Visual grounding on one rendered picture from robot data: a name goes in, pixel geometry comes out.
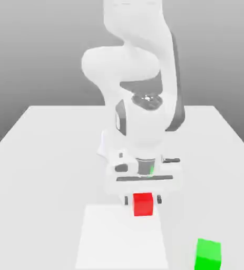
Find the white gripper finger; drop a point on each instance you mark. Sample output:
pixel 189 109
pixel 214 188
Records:
pixel 126 200
pixel 158 199

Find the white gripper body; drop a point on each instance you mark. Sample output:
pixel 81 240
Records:
pixel 142 185

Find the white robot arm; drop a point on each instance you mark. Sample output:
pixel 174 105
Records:
pixel 138 63

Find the small red cube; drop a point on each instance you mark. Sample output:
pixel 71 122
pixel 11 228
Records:
pixel 143 205

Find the small green cube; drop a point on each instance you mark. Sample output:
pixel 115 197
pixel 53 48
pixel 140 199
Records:
pixel 208 255

